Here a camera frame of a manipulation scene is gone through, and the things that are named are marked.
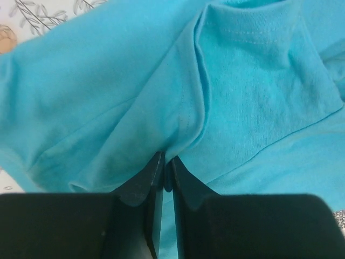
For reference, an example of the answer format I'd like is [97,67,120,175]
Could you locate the turquoise t shirt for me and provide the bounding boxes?
[0,0,345,259]

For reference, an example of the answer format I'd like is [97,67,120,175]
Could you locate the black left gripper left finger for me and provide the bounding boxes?
[1,152,165,258]

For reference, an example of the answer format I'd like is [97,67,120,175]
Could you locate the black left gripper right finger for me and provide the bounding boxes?
[168,158,344,258]

